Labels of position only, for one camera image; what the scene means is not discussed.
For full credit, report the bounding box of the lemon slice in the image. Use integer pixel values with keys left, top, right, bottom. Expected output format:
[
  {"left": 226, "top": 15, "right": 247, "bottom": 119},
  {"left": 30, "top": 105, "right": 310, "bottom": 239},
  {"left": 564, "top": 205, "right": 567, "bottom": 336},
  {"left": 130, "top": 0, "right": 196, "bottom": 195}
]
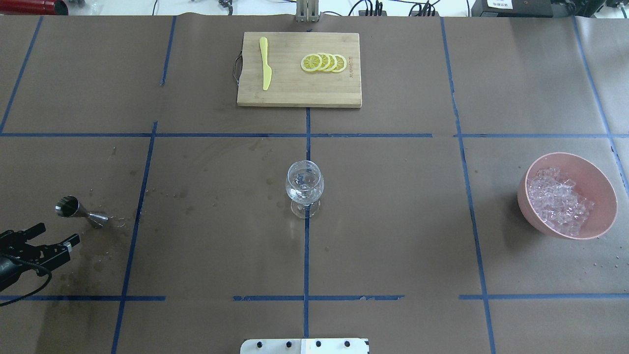
[
  {"left": 324, "top": 54, "right": 338, "bottom": 72},
  {"left": 332, "top": 54, "right": 347, "bottom": 73},
  {"left": 317, "top": 53, "right": 331, "bottom": 71},
  {"left": 300, "top": 54, "right": 323, "bottom": 72}
]

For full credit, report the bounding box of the aluminium frame post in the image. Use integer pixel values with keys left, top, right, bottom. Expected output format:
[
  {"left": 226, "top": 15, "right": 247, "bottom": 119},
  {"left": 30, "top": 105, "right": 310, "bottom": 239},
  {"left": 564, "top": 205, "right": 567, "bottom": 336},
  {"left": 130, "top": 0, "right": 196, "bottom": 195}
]
[{"left": 296, "top": 0, "right": 320, "bottom": 23}]

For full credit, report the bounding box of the clear ice cubes pile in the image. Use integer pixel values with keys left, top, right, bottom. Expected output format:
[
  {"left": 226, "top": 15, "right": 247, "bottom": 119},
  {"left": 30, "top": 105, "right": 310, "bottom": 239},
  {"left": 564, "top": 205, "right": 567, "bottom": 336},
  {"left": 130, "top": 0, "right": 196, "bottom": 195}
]
[{"left": 526, "top": 166, "right": 595, "bottom": 237}]

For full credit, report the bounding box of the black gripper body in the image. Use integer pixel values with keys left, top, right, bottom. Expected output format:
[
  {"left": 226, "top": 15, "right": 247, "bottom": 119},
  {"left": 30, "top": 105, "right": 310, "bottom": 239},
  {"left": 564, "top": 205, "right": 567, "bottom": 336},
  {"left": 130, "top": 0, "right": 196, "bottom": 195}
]
[{"left": 0, "top": 230, "right": 72, "bottom": 276}]

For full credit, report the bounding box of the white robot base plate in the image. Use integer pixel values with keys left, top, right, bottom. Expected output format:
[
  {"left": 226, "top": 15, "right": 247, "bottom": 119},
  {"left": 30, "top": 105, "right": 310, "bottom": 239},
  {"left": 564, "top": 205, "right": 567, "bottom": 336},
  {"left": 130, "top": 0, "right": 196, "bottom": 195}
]
[{"left": 240, "top": 338, "right": 370, "bottom": 354}]

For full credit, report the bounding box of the pink bowl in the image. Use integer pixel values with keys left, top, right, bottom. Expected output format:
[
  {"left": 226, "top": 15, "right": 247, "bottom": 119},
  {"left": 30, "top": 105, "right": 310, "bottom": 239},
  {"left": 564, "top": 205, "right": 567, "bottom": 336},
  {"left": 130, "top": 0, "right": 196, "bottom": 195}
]
[{"left": 517, "top": 152, "right": 619, "bottom": 240}]

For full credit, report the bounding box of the yellow plastic knife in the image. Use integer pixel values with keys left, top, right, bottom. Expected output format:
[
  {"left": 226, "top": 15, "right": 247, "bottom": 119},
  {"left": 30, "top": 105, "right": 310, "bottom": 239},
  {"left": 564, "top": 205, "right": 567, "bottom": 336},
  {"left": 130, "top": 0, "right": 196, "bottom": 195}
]
[{"left": 259, "top": 36, "right": 273, "bottom": 90}]

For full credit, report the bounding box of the steel double jigger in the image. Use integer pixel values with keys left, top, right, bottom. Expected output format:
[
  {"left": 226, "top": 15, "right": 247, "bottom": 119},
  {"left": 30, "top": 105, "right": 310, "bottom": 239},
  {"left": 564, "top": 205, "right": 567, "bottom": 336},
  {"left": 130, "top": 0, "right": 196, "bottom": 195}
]
[{"left": 55, "top": 195, "right": 110, "bottom": 229}]

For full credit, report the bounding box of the red cylinder tool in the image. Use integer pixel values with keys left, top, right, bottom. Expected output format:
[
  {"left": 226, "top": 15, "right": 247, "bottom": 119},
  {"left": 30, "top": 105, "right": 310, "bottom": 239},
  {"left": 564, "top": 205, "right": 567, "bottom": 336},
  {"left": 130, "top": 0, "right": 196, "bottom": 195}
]
[{"left": 0, "top": 0, "right": 69, "bottom": 16}]

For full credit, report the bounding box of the black box device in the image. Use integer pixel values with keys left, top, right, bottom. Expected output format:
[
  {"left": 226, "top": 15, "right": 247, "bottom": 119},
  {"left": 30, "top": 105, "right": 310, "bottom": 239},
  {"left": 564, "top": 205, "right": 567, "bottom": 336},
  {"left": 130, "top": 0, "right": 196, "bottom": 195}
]
[{"left": 470, "top": 0, "right": 553, "bottom": 18}]

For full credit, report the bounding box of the clear wine glass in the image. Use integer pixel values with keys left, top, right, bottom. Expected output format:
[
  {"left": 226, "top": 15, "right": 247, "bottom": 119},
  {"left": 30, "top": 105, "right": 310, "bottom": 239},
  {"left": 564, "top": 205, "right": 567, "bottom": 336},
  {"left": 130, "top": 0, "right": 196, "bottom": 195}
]
[{"left": 285, "top": 160, "right": 324, "bottom": 219}]

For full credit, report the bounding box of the bamboo cutting board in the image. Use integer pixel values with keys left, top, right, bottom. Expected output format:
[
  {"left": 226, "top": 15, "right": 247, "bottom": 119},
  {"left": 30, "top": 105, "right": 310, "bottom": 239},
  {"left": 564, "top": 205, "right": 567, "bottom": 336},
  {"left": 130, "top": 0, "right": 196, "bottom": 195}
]
[{"left": 237, "top": 31, "right": 363, "bottom": 108}]

